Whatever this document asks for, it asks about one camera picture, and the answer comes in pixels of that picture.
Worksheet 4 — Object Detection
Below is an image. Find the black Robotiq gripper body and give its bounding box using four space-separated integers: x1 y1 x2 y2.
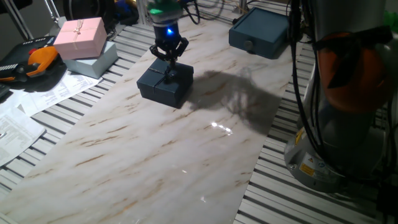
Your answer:
154 22 183 52

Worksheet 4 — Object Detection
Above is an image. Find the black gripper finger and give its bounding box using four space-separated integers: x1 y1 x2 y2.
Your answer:
149 43 173 77
172 39 190 78

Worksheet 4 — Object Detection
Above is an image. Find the dark blue ribboned box lid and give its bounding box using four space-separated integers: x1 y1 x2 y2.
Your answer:
136 58 195 109

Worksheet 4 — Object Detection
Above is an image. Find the light blue gift box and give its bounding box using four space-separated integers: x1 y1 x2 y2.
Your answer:
63 40 119 80

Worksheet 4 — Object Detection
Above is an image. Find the teal drawer box with knob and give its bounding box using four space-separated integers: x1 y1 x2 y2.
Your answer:
229 6 290 60

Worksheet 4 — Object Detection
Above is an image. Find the pink gift box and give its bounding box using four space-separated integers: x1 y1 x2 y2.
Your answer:
53 17 108 60

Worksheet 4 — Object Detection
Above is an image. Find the blue bag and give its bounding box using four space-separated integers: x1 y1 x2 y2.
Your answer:
113 0 140 26

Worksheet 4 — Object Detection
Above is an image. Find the metal rod stand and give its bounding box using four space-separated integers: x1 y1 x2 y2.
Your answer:
195 0 249 25

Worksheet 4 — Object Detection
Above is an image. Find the black round object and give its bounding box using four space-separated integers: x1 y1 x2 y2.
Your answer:
63 0 116 34

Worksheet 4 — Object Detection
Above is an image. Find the large printed paper sheet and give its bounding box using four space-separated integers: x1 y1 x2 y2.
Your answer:
18 70 103 118

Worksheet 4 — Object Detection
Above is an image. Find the grey tripod leg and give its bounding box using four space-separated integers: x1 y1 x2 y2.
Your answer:
2 0 34 41
42 0 62 32

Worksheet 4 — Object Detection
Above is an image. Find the marble pattern table mat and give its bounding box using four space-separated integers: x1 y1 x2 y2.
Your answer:
0 2 307 224

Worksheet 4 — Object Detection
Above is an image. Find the black orange teach pendant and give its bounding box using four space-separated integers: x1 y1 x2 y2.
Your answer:
0 35 62 85

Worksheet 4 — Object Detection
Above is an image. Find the small printed paper sheet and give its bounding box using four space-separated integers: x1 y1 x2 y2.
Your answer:
0 107 47 167

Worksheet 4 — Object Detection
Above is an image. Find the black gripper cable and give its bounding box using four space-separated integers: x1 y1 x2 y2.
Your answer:
182 0 226 26

